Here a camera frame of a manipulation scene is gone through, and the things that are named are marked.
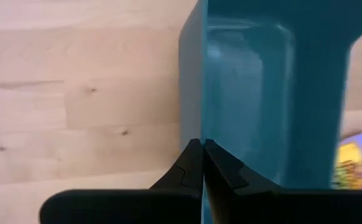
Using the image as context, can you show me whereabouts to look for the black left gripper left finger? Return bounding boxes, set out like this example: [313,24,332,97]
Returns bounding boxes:
[149,138,204,200]

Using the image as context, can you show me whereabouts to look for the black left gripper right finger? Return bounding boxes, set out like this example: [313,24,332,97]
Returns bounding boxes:
[204,138,283,224]

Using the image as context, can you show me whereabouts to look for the blue plastic bin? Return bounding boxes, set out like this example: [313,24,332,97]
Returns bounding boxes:
[178,0,362,224]

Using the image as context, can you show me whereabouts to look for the yellow purple Sour Patch bag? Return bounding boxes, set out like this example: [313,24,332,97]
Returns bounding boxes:
[331,130,362,190]

